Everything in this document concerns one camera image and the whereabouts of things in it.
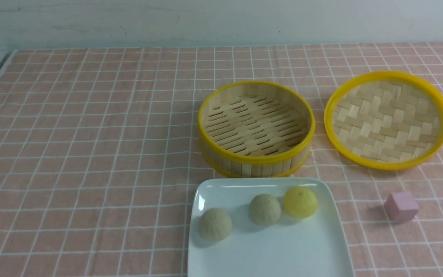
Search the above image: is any white steamed bun front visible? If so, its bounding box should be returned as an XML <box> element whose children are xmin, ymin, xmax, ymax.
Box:
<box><xmin>248</xmin><ymin>194</ymin><xmax>281</xmax><ymax>227</ymax></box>

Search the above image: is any white steamed bun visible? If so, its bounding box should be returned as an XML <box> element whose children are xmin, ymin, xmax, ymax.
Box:
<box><xmin>198</xmin><ymin>207</ymin><xmax>233</xmax><ymax>242</ymax></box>
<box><xmin>248</xmin><ymin>194</ymin><xmax>281</xmax><ymax>227</ymax></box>

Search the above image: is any yellow steamed bun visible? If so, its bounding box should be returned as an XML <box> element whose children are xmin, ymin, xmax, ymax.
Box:
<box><xmin>283</xmin><ymin>186</ymin><xmax>318</xmax><ymax>219</ymax></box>

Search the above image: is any white square plate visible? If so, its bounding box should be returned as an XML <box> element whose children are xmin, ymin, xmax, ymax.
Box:
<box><xmin>187</xmin><ymin>177</ymin><xmax>355</xmax><ymax>277</ymax></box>

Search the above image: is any bamboo steamer basket yellow rim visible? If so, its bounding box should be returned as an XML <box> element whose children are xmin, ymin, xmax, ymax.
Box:
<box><xmin>197</xmin><ymin>80</ymin><xmax>315</xmax><ymax>178</ymax></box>

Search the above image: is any pink checkered tablecloth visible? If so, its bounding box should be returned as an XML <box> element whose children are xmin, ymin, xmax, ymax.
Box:
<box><xmin>0</xmin><ymin>42</ymin><xmax>443</xmax><ymax>277</ymax></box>

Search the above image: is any woven bamboo steamer lid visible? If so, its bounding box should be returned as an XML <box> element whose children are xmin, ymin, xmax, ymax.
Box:
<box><xmin>323</xmin><ymin>71</ymin><xmax>443</xmax><ymax>171</ymax></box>

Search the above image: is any pink cube block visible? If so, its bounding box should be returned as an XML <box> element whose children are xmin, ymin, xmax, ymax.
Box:
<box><xmin>383</xmin><ymin>191</ymin><xmax>420</xmax><ymax>223</ymax></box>

